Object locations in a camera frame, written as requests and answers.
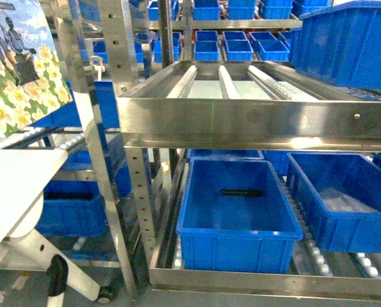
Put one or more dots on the flower gift bag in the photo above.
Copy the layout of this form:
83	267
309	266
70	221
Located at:
32	87

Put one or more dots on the black cylindrical item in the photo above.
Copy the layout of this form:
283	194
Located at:
242	192

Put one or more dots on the blue bin with black item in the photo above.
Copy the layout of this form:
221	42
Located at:
234	233

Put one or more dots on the blue bin lower right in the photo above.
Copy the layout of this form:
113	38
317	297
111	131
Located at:
340	198

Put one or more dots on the white folding table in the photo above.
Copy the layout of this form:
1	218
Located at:
23	177

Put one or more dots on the black caster wheel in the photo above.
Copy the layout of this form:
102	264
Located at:
57	272

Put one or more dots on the large blue bin top right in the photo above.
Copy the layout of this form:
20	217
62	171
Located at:
341	45

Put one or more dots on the steel rack front rail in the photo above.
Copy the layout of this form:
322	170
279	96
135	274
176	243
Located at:
250	124

